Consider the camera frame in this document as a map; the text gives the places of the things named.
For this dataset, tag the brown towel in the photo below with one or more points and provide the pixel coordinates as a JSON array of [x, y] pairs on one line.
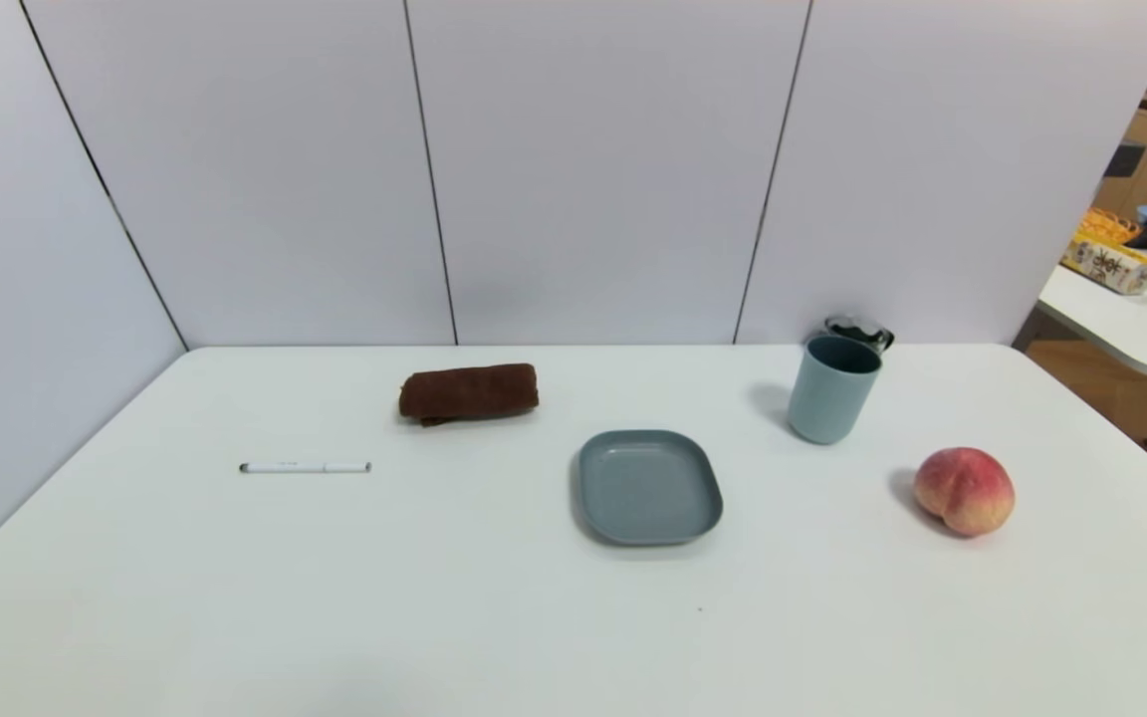
[[469, 390]]

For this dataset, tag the grey-blue square dish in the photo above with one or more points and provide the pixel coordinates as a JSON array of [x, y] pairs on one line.
[[648, 487]]

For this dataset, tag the blue-grey plastic cup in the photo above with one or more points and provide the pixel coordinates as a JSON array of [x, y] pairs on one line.
[[829, 398]]

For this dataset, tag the white pen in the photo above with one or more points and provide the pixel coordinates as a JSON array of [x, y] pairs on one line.
[[305, 467]]

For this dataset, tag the black and clear clip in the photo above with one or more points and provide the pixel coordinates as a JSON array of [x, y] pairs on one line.
[[862, 330]]

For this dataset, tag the pink peach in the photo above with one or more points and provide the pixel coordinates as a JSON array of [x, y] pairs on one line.
[[965, 490]]

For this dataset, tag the printed cardboard box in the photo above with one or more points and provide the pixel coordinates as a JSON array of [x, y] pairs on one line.
[[1109, 263]]

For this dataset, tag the white side table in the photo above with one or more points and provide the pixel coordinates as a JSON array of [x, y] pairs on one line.
[[1131, 324]]

